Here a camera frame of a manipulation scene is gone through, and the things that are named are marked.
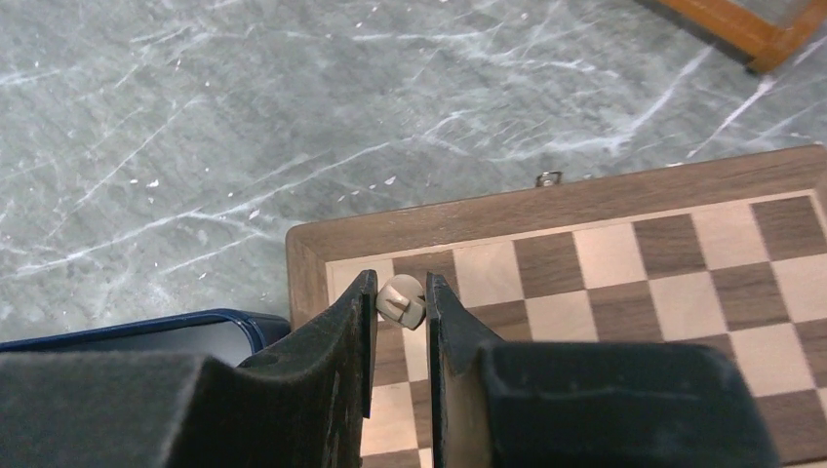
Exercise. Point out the light wooden knight piece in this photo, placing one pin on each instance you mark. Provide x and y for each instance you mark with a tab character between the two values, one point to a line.
402	301

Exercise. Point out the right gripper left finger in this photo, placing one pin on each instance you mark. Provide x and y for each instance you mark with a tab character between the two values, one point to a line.
300	402

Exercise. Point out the wooden chess board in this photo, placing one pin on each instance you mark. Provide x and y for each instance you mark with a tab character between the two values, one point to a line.
730	254

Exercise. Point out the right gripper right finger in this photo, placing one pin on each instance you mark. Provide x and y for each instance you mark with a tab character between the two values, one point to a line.
500	403

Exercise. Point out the blue square tray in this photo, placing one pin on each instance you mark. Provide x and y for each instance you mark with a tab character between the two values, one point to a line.
228	335

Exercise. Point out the wooden shelf rack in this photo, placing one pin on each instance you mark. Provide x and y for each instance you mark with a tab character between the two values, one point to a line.
767	44

